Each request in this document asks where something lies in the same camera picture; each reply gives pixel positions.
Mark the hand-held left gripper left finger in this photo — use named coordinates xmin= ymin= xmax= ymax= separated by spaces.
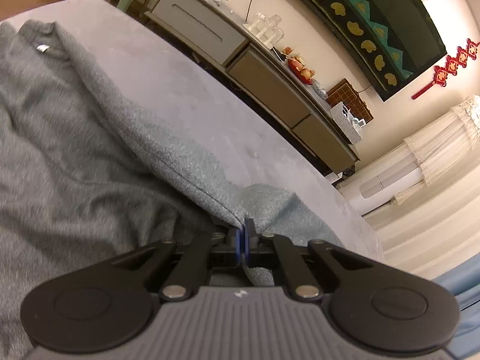
xmin=109 ymin=226 xmax=244 ymax=303

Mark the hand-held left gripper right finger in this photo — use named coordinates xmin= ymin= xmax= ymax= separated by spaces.
xmin=243 ymin=217 xmax=376 ymax=303

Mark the grey sweater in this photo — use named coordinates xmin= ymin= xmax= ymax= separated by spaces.
xmin=0 ymin=20 xmax=346 ymax=360

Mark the white standing air conditioner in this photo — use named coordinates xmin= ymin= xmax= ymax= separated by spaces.
xmin=334 ymin=157 xmax=425 ymax=215

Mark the grey organiser box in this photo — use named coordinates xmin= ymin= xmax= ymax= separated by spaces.
xmin=329 ymin=101 xmax=365 ymax=145

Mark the grey brown sideboard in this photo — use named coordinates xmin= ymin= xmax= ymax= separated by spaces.
xmin=144 ymin=0 xmax=361 ymax=176

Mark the red plate of fruit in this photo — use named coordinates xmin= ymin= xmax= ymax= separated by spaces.
xmin=286 ymin=56 xmax=316 ymax=85

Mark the brown wooden grid board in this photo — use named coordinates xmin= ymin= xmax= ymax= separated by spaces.
xmin=325 ymin=78 xmax=375 ymax=125

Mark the cream sheer curtain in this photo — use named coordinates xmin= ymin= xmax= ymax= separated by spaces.
xmin=362 ymin=95 xmax=480 ymax=283

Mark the set of clear glass cups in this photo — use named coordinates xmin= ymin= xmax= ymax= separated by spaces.
xmin=243 ymin=12 xmax=284 ymax=46

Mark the light blue cloth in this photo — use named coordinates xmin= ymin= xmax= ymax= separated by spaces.
xmin=431 ymin=250 xmax=480 ymax=360

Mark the black television with patterned cover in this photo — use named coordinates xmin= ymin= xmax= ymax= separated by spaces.
xmin=265 ymin=0 xmax=448 ymax=102

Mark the red knot wall ornament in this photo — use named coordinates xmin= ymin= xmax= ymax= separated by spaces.
xmin=411 ymin=38 xmax=480 ymax=100

